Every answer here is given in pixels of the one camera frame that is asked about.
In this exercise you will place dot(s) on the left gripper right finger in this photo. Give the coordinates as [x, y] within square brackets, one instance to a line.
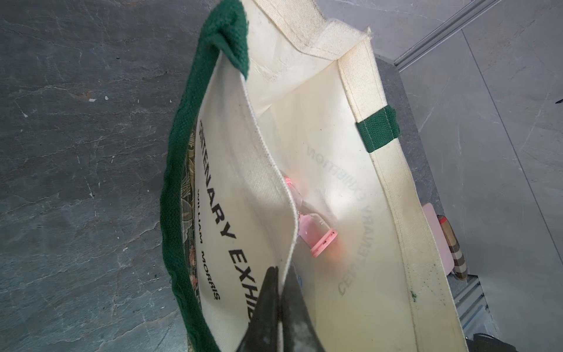
[298, 333]

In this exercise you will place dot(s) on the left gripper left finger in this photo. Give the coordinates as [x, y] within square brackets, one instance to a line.
[262, 333]

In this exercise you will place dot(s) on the pink hourglass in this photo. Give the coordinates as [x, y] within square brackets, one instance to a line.
[314, 230]

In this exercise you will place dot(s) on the cream canvas tote bag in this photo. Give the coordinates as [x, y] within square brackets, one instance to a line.
[277, 90]

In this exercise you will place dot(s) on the pink case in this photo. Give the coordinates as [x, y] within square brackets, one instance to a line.
[440, 239]

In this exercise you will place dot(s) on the plaid pouch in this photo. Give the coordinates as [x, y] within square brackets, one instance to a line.
[460, 267]

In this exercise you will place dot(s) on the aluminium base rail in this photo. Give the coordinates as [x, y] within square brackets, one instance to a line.
[472, 307]

